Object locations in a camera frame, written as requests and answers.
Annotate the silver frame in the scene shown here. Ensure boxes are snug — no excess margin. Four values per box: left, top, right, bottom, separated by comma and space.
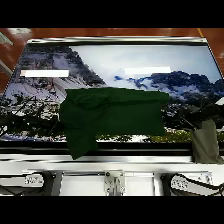
0, 148, 224, 197

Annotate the dark green T-shirt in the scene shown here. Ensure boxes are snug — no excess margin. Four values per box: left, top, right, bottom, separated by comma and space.
58, 86, 171, 161

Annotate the olive green garment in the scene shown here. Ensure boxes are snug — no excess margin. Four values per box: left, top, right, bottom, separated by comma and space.
190, 118, 224, 165

